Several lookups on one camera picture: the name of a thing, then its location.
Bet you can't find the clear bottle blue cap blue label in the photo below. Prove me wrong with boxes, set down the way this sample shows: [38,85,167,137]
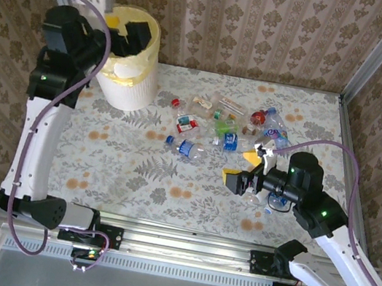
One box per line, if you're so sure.
[162,134,209,164]

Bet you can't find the floral tablecloth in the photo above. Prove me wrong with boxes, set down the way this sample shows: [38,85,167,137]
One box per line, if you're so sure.
[34,45,382,263]

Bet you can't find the aluminium table side rail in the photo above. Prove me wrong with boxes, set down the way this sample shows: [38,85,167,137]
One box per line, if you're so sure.
[311,97,382,266]

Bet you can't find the red lid bottle brown contents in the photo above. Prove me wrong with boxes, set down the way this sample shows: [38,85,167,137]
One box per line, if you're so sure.
[239,107,270,139]

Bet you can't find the long aluminium base rail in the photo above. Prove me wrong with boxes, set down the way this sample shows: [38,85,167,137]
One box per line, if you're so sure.
[0,196,382,286]

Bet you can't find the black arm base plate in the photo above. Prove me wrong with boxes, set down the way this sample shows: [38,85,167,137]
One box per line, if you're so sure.
[57,217,125,251]
[246,248,305,282]

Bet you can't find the small clear bottle red cap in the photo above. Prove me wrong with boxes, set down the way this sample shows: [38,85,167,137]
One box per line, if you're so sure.
[169,97,192,115]

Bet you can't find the grey slotted cable duct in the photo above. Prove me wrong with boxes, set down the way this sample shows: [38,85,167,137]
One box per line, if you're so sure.
[0,231,275,286]

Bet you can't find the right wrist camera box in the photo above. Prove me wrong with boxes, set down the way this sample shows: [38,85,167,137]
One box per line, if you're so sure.
[252,142,282,166]

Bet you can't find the cloudy bottle green label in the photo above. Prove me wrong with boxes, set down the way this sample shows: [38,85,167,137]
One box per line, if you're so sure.
[210,116,242,140]

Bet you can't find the clear bottle long beige label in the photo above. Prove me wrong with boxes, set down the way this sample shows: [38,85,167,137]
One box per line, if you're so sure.
[209,93,252,124]

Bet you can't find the small clear bottle blue cap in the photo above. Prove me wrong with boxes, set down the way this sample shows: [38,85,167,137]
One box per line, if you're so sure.
[262,191,292,219]

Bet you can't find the crushed bottle red teal label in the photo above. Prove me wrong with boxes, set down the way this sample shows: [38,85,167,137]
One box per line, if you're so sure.
[172,110,206,142]

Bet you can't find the thin black wire loop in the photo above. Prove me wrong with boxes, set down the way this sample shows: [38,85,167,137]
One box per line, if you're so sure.
[266,192,295,215]

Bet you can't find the blue label bottle white cap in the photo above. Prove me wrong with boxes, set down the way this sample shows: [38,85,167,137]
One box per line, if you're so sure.
[211,129,254,157]

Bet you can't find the yellow plastic bin liner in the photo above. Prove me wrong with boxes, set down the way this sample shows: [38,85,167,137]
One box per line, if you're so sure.
[93,1,167,93]

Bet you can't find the large clear bottle blue purple label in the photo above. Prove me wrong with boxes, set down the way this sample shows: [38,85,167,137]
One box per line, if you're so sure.
[257,105,298,152]

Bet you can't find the clear bottle beige label green band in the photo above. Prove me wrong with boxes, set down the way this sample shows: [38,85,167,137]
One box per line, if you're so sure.
[187,93,230,123]

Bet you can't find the white round waste bin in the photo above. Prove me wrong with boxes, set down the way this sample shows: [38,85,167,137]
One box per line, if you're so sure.
[88,1,172,117]

